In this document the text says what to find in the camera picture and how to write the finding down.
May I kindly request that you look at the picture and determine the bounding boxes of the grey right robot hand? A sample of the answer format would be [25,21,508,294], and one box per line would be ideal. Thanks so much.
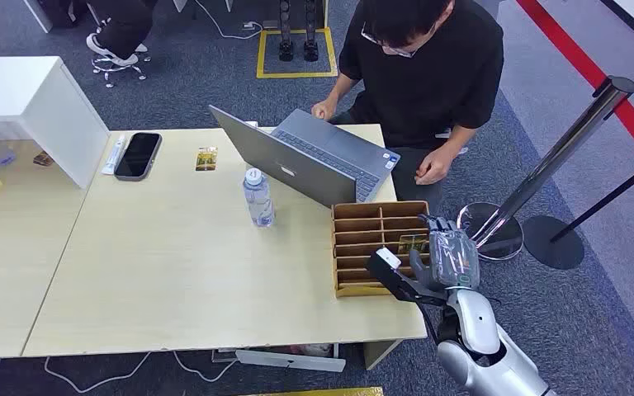
[409,214,481,294]

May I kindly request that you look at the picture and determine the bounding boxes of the yellow green card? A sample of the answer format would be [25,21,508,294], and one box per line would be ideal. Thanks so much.
[195,145,219,172]
[396,234,431,256]

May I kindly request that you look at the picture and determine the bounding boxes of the person's left hand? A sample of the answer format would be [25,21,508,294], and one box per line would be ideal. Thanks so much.
[414,145,457,186]

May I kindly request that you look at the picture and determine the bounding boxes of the person's hand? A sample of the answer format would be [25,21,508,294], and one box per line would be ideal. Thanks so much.
[311,98,339,122]
[414,145,457,186]

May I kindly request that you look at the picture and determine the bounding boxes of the person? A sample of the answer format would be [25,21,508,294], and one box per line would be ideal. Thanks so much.
[311,0,506,215]

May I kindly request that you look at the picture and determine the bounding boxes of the person's right hand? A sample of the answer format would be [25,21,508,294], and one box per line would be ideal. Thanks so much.
[311,98,339,122]

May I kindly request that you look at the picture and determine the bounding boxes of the person's glasses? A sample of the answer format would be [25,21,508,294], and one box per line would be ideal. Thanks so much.
[360,21,418,59]

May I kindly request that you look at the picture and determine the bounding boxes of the seated person's legs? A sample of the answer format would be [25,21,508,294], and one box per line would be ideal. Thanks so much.
[85,0,158,68]

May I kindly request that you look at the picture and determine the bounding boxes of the cardboard divider box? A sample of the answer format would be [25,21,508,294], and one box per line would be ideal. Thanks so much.
[331,200,434,299]

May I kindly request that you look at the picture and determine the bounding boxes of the desk leg panel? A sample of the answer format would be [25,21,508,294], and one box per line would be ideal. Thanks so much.
[362,339,404,372]

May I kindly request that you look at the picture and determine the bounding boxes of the grey laptop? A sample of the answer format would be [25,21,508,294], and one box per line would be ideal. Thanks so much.
[208,105,402,209]

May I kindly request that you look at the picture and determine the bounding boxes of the yellow floor mat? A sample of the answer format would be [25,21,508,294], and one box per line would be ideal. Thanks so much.
[239,386,385,396]

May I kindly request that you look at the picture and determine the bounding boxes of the white panel under desk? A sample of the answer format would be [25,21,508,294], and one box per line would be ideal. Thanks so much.
[234,349,347,375]

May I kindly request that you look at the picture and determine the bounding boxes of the clear water bottle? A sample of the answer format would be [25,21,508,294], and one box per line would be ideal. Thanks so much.
[242,167,277,229]

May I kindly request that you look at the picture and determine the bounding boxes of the red barrier belt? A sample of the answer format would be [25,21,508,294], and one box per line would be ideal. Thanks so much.
[516,0,634,182]

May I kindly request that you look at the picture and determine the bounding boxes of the yellow floor tape square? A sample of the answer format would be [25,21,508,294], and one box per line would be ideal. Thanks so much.
[255,27,339,80]

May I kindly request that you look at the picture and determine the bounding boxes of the black robot legs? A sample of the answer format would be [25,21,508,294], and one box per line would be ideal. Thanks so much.
[277,0,321,63]

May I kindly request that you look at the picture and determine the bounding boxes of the black smartphone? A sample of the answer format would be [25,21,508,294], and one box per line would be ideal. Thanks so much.
[113,131,163,182]

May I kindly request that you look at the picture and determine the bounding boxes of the white tube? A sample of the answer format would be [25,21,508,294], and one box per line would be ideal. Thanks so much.
[101,134,128,177]

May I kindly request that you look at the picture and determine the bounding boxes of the office chair base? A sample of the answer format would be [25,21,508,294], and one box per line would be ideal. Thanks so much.
[91,51,153,89]

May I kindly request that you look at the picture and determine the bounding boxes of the white cabinet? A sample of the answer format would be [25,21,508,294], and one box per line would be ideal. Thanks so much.
[0,55,112,191]

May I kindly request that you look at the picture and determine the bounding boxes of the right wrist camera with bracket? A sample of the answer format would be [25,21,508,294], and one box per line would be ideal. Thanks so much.
[365,247,451,308]

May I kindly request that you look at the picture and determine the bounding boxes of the black stanchion post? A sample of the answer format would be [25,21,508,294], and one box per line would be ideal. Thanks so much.
[522,162,634,271]

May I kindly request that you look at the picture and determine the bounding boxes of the chrome stanchion post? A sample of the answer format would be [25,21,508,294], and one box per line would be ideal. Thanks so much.
[456,75,634,263]

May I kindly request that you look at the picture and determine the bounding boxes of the white floor cable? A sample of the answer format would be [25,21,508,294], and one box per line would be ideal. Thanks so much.
[42,351,153,395]
[172,351,240,384]

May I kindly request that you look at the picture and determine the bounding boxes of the white power cable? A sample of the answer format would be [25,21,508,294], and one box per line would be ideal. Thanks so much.
[193,0,264,41]

